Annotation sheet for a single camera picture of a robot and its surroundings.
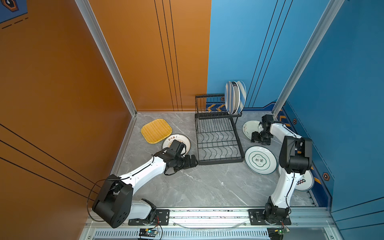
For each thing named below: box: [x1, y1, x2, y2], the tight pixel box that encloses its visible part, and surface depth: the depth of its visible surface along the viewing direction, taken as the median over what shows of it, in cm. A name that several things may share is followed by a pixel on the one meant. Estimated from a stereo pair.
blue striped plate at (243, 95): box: [237, 80, 247, 115], surface depth 85 cm
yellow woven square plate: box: [141, 118, 173, 144], surface depth 111 cm
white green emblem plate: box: [244, 145, 278, 175], surface depth 94 cm
